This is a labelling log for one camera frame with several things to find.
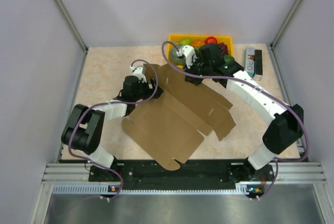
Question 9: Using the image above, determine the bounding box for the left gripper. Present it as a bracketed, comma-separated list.
[133, 77, 163, 101]

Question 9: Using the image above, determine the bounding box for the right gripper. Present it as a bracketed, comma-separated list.
[182, 57, 212, 87]

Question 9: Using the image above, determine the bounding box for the brown cardboard box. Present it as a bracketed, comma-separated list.
[122, 64, 236, 171]

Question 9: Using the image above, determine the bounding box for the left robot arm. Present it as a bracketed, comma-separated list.
[61, 75, 163, 181]

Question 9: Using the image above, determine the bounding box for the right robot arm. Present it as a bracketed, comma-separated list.
[177, 43, 304, 180]

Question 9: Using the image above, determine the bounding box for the dark green lime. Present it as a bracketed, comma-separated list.
[223, 55, 235, 63]

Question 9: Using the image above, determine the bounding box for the dark purple grape bunch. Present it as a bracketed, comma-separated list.
[218, 42, 229, 56]

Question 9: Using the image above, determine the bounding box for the red apple at back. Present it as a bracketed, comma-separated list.
[205, 36, 218, 44]

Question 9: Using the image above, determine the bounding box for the orange pineapple with leaves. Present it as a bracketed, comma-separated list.
[190, 40, 205, 48]

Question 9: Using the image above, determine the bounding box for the yellow plastic fruit bin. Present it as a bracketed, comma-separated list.
[164, 34, 234, 71]

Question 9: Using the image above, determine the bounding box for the light green apple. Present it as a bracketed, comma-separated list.
[179, 38, 192, 45]

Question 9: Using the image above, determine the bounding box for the green netted melon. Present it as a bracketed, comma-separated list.
[169, 46, 185, 66]

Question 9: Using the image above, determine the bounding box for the white and black carton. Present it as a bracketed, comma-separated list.
[244, 47, 263, 81]

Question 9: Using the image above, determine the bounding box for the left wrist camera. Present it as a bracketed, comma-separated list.
[129, 65, 147, 82]

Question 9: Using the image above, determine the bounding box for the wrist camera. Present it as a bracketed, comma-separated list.
[176, 45, 198, 68]
[129, 65, 147, 82]

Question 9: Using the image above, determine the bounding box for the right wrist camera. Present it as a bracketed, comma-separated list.
[176, 45, 198, 68]

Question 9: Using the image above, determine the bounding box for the right aluminium frame post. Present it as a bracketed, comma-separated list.
[271, 0, 319, 49]

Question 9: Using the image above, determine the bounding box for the aluminium frame post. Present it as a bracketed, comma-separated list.
[271, 0, 319, 49]
[39, 0, 88, 52]

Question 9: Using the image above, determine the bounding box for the left aluminium frame post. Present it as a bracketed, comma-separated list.
[39, 0, 88, 52]

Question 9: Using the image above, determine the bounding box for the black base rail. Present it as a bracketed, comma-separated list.
[42, 159, 326, 196]

